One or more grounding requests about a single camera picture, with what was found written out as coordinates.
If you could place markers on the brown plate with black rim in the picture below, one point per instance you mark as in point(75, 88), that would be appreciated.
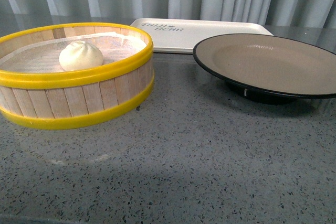
point(268, 69)

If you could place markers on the yellow rimmed wooden steamer basket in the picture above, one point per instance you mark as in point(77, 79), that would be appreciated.
point(72, 99)

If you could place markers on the white steamed bun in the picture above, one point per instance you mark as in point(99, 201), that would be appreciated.
point(80, 55)

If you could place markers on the white bear print tray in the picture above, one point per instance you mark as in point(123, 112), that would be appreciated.
point(179, 36)

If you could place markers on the white mesh steamer liner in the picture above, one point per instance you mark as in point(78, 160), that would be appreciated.
point(43, 57)

